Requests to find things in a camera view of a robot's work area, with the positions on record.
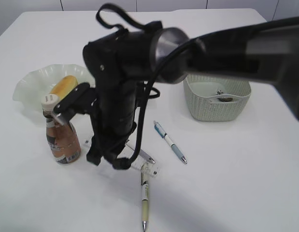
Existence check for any blue white ballpoint pen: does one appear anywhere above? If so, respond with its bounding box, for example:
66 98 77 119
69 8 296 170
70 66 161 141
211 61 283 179
154 121 187 164

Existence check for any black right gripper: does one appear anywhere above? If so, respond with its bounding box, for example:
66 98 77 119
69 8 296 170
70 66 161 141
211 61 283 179
86 131 137 170

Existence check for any clear plastic ruler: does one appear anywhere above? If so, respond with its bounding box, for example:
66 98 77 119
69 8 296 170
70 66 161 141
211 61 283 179
84 139 162 180

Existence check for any pale green wavy glass bowl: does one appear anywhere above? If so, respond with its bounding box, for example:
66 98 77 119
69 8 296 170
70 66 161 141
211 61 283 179
13 64 95 112

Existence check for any golden bread loaf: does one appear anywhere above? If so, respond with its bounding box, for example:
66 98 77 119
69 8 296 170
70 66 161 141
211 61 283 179
50 75 78 100

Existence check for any cream yellow ballpoint pen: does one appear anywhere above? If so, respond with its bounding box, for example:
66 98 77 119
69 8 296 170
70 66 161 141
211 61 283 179
141 162 149 232

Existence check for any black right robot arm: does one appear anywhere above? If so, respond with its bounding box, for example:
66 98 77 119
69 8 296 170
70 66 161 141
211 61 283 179
83 16 299 170

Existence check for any small paper ball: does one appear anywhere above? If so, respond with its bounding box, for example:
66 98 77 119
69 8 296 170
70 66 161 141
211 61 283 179
215 89 234 102

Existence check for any brown coffee drink bottle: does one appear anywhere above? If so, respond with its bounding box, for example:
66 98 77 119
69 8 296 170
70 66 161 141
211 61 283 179
41 94 81 164

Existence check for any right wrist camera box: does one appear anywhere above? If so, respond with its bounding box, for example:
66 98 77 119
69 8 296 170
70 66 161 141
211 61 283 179
52 82 96 125

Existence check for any pale green plastic basket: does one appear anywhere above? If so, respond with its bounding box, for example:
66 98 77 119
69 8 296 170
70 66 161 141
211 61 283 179
183 74 251 122

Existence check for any white grey ballpoint pen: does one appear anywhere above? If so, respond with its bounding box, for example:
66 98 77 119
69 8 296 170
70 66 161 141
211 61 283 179
126 143 156 164

